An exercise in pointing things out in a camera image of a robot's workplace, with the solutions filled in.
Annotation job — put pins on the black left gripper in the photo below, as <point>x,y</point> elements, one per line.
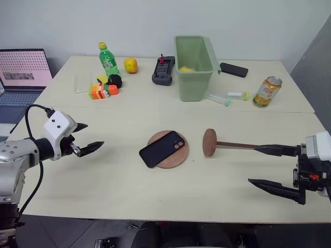
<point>66,147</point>

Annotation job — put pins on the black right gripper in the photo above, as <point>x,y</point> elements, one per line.
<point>310,171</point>

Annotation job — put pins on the wooden peg stand with disc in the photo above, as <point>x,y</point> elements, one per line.
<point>209,142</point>

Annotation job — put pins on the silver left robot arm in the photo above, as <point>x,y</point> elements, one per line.
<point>18,160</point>

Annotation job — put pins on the round wooden disc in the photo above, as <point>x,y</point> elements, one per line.
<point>178,157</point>

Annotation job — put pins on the orange and green block stack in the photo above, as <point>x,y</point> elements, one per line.
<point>102,91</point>

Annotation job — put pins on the clear plastic cup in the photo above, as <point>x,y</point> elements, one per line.
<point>82,84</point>

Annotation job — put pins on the yellow and black tape roll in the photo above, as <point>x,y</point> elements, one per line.
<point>102,79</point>

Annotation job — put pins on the black round lump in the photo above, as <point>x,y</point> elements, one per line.
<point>115,81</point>

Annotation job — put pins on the green soda bottle yellow cap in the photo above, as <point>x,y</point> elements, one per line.
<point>108,62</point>

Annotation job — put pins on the orange drink can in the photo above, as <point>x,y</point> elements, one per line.
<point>266,93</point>

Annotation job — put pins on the yellow orange fruit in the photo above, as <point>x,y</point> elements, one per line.
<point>131,65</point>

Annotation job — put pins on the clear tube with lime cap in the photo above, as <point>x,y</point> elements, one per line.
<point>239,95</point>

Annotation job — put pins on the grey laptop with pink screen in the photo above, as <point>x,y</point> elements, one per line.
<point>20,75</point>

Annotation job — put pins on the clear tube with teal cap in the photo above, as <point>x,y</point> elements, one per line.
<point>216,98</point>

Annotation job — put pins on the black remote with red stick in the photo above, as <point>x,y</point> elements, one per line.
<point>163,71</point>

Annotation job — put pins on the black flat phone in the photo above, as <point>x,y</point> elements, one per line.
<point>233,69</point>

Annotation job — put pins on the green plastic bin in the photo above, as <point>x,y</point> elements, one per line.
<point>192,85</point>

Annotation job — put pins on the yellow item inside bin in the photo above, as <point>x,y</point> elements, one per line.
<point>186,69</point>

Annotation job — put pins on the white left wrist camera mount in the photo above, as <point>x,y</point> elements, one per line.
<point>57,124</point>

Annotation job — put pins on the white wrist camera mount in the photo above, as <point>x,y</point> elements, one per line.
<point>57,124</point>
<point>320,146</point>

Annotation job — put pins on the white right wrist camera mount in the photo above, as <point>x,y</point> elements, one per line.
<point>320,146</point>

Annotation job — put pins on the black smartphone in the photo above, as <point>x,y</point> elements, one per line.
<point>160,149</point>

